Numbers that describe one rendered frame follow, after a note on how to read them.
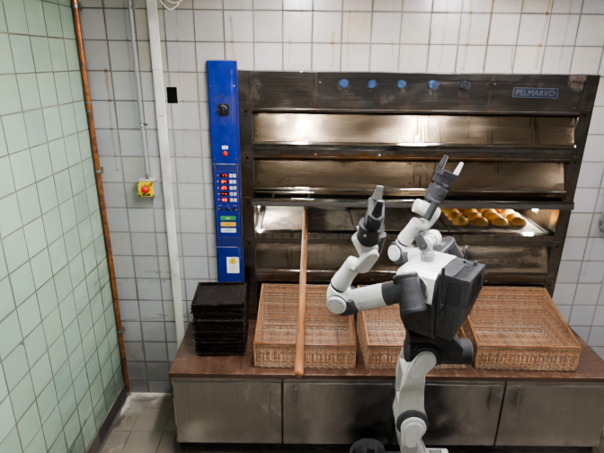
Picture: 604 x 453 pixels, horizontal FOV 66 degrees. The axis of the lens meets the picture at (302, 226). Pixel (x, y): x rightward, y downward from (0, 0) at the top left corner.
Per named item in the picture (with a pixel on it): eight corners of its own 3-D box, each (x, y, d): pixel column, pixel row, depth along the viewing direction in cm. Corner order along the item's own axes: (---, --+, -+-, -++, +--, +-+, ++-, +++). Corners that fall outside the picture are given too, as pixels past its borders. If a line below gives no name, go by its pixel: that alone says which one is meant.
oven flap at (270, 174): (254, 190, 272) (254, 156, 272) (562, 194, 272) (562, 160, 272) (253, 189, 267) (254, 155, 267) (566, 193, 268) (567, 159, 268)
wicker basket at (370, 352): (353, 323, 299) (355, 283, 290) (440, 323, 301) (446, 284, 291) (364, 370, 254) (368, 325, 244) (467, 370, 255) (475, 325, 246)
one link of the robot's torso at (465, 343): (463, 353, 213) (467, 320, 207) (472, 371, 201) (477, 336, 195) (401, 352, 214) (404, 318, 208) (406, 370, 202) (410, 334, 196)
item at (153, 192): (142, 194, 273) (140, 177, 270) (159, 194, 273) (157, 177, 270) (137, 197, 266) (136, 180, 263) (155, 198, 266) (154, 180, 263)
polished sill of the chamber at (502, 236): (255, 235, 288) (255, 228, 287) (547, 238, 289) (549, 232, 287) (254, 238, 282) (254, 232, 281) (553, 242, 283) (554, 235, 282)
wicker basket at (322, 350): (262, 321, 300) (261, 281, 291) (350, 323, 299) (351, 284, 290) (252, 368, 254) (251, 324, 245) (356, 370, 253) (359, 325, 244)
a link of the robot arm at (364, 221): (360, 217, 156) (354, 242, 164) (389, 221, 155) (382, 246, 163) (362, 193, 165) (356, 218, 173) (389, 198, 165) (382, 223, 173)
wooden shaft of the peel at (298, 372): (303, 378, 154) (303, 371, 153) (294, 378, 154) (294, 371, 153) (307, 213, 315) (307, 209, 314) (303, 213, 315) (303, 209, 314)
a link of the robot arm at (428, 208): (440, 196, 221) (429, 217, 224) (421, 187, 219) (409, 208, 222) (448, 202, 210) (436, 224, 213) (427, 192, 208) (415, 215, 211)
